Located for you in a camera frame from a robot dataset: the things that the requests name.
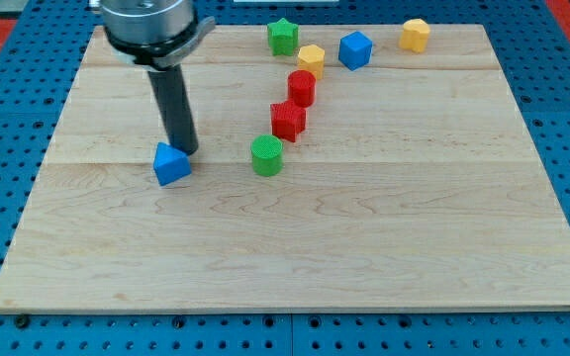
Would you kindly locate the blue cube block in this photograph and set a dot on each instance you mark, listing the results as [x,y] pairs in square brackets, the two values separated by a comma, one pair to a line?
[355,50]

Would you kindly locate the yellow hexagon block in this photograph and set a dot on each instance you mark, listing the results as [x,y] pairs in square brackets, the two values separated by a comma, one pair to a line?
[312,58]

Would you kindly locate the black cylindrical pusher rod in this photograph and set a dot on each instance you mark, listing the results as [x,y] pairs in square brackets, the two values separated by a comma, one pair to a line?
[173,105]

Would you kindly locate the red star block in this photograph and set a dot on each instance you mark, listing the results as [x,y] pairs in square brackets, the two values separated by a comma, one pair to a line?
[288,120]

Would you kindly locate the green star block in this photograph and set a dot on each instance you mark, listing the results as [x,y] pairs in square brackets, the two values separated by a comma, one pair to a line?
[282,37]

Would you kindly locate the yellow heart block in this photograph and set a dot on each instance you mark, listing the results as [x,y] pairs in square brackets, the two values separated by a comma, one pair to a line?
[415,35]

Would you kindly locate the green cylinder block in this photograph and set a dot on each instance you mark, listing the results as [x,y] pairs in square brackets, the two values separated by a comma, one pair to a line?
[266,155]

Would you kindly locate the blue triangle block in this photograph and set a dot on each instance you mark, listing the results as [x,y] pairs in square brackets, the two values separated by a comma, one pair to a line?
[170,164]

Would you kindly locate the red cylinder block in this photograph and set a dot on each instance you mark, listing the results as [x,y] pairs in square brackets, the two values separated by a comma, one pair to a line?
[301,86]

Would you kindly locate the wooden board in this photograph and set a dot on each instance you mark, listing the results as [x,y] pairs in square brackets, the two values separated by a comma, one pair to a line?
[415,187]

